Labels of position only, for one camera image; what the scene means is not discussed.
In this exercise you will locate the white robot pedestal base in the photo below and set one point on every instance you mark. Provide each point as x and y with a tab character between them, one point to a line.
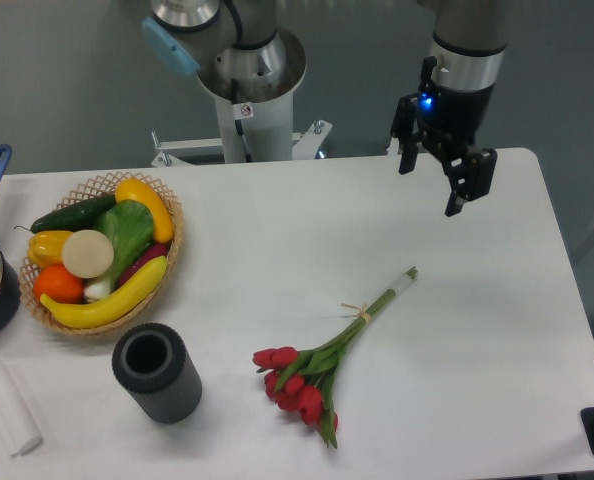
248	64

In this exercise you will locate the yellow bell pepper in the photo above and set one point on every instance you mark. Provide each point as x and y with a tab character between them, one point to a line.
45	248

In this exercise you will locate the purple eggplant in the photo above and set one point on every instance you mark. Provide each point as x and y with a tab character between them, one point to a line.
153	251

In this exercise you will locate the orange fruit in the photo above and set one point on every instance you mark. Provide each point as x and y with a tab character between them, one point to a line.
59	284

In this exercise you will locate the red tulip bouquet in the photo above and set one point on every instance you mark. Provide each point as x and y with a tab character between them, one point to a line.
303	381

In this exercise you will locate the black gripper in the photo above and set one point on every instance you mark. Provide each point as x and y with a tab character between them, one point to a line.
448	120

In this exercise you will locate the green cucumber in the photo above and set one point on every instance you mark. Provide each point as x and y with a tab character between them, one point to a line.
75	217

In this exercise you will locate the woven wicker basket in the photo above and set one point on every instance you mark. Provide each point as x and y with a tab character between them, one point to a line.
95	187

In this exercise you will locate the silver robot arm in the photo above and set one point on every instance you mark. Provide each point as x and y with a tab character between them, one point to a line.
457	79

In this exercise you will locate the beige round onion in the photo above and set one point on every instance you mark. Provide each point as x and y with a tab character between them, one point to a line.
87	254

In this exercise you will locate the green bok choy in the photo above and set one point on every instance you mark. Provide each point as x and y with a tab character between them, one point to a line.
129	227

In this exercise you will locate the yellow squash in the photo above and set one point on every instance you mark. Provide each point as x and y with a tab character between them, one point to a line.
138	190

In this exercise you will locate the dark grey ribbed vase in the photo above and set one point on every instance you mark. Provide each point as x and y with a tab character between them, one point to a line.
151	362

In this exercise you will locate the yellow banana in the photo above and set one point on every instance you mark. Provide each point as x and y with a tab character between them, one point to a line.
113	307

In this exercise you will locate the white rolled cloth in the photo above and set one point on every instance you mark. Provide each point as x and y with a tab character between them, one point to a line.
19	431

